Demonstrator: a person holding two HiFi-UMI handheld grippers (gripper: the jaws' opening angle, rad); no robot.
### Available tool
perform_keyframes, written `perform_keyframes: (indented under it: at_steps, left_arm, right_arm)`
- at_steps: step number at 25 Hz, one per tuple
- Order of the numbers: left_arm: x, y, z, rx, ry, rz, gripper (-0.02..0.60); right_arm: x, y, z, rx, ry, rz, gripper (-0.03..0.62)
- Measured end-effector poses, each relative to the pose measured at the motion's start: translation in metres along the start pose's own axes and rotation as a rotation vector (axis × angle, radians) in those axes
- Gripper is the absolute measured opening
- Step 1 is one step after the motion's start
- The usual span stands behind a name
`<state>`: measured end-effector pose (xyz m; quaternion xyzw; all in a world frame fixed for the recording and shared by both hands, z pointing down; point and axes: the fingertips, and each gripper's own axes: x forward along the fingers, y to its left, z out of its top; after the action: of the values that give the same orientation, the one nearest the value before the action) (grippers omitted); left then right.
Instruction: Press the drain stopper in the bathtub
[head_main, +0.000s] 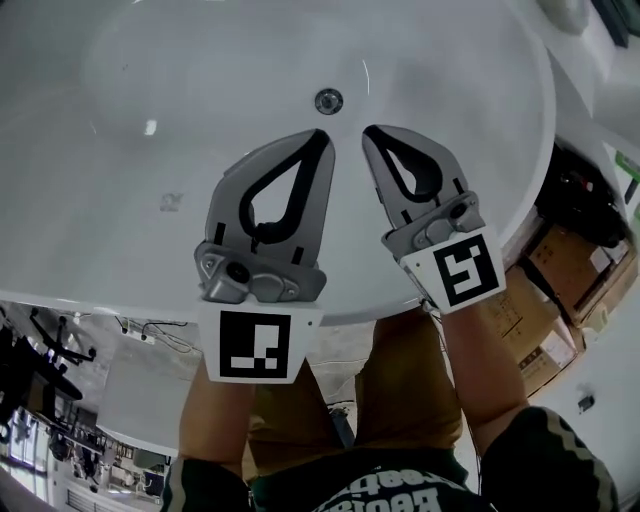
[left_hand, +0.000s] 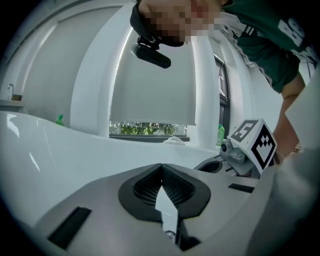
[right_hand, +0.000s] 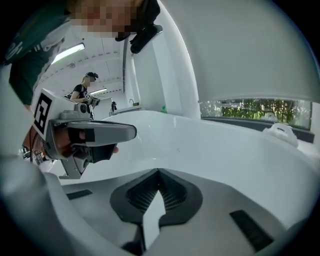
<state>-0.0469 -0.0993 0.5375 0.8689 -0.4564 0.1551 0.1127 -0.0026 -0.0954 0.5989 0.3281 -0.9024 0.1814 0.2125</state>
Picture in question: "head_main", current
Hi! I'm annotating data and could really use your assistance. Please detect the white power strip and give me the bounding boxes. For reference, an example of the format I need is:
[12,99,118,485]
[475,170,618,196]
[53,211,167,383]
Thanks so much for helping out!
[120,319,158,345]

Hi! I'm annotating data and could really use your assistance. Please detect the white and green box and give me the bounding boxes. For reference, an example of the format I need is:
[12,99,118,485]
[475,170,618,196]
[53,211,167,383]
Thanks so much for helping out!
[612,149,640,215]

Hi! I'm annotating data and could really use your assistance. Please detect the person's tan shorts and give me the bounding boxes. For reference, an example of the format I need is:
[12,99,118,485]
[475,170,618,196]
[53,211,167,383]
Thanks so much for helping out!
[246,313,464,479]

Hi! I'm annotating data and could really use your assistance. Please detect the black backpack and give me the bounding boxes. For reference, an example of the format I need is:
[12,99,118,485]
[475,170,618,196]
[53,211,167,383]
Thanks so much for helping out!
[542,142,633,250]

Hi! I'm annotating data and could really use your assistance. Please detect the white bathtub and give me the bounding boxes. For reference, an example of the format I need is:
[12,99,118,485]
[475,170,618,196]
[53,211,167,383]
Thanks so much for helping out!
[0,0,558,327]

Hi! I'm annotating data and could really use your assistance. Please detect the brown cardboard box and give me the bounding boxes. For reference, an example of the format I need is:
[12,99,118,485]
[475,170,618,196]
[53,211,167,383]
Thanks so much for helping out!
[526,221,640,330]

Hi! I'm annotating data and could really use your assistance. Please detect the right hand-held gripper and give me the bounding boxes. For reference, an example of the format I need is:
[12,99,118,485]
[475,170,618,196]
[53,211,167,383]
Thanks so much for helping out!
[360,123,504,316]

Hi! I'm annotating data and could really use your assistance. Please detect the black office chair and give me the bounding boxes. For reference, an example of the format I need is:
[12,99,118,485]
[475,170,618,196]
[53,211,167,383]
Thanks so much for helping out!
[0,305,99,437]

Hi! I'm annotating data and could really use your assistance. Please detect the chrome bathtub drain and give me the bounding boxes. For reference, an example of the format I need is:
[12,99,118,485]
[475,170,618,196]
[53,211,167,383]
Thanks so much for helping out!
[314,87,345,116]

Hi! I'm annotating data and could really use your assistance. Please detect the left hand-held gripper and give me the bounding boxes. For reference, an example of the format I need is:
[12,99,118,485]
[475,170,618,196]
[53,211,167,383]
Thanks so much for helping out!
[193,127,336,385]

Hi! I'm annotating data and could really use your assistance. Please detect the person's left forearm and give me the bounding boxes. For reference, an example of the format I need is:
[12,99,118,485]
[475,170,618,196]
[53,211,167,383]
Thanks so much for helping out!
[178,369,257,484]

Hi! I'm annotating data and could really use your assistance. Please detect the printed cardboard box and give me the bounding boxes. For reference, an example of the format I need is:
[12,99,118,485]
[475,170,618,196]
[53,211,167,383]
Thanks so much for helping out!
[492,263,564,354]

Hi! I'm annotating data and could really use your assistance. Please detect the white-labelled cardboard box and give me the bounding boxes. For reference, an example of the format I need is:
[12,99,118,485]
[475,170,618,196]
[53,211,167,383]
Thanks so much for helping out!
[516,318,587,400]

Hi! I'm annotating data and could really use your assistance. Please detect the person's green shirt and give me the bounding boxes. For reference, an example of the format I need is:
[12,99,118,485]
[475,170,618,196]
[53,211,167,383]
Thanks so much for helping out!
[159,404,622,512]

